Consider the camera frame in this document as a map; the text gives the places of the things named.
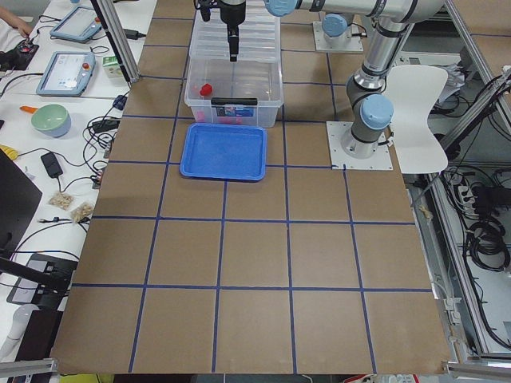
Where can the aluminium frame post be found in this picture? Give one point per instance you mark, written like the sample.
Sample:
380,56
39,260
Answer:
111,24

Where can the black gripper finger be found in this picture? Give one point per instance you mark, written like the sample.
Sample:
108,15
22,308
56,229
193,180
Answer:
205,9
233,49

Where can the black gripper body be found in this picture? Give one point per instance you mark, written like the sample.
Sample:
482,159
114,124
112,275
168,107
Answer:
231,12

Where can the person hand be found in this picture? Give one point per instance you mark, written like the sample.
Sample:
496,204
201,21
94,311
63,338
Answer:
20,25

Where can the black box latch handle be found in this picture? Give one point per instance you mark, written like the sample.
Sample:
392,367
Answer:
247,101

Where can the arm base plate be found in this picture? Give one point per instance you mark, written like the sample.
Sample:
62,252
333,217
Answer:
349,154
348,42

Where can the green white carton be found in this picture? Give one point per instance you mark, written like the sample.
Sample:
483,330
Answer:
111,67

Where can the red block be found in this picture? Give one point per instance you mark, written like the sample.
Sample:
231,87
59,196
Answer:
201,116
206,90
230,120

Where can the clear plastic storage box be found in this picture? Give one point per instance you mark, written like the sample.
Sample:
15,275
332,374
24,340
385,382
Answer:
262,80

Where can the bag of nuts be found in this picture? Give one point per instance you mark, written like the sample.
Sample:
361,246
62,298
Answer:
83,211
61,200

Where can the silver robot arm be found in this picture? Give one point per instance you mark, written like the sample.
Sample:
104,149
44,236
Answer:
336,25
394,19

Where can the red block in box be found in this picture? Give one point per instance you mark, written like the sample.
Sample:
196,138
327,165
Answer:
201,116
230,120

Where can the blue teach pendant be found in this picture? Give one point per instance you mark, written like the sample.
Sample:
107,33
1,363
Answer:
67,74
79,25

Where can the toy carrot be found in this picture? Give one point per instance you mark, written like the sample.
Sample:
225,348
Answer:
28,109

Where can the green blue bowl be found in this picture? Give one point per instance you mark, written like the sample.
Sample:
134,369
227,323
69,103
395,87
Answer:
52,120

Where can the blue plastic tray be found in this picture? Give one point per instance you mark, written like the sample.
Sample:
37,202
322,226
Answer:
224,152

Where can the white chair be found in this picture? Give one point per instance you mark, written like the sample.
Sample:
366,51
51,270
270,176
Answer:
413,90

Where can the black monitor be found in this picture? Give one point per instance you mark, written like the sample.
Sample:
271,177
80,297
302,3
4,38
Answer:
20,198

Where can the black power adapter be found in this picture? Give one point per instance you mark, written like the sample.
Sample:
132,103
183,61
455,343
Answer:
51,165

